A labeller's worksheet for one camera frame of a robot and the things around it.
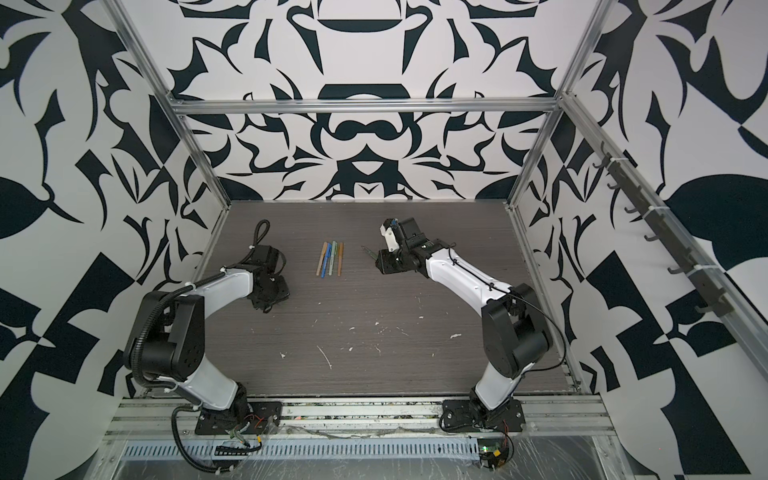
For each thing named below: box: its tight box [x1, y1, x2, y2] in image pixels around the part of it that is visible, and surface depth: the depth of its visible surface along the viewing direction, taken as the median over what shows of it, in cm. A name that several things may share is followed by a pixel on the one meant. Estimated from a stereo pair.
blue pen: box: [321, 242, 332, 279], surface depth 104 cm
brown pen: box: [337, 242, 344, 277], surface depth 106 cm
